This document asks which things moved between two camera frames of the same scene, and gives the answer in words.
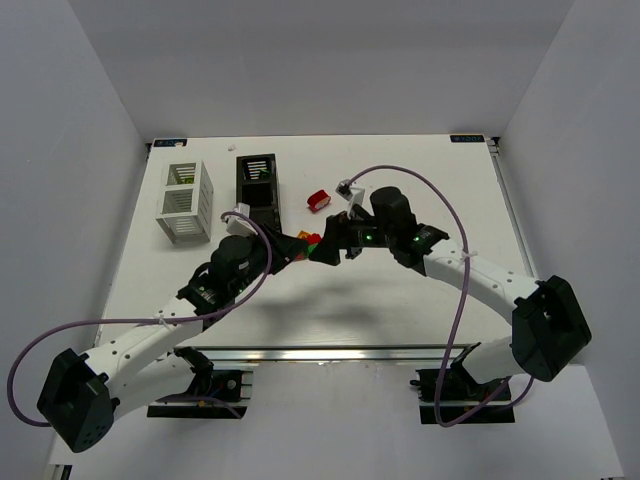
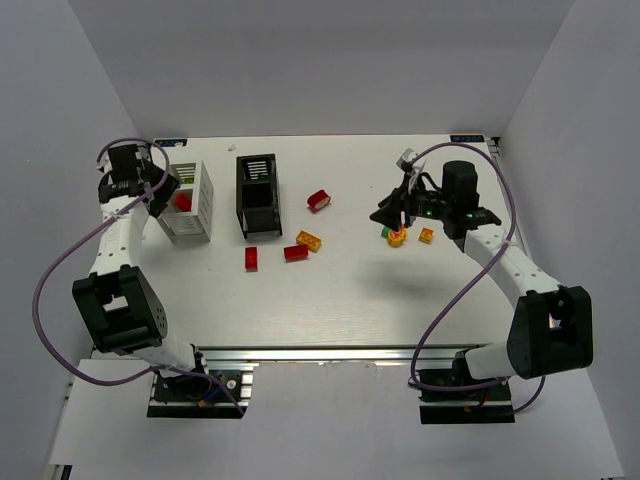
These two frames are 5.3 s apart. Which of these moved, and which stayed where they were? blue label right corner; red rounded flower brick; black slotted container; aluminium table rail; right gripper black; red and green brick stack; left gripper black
Moved: left gripper black; red and green brick stack; right gripper black
Stayed: red rounded flower brick; black slotted container; blue label right corner; aluminium table rail
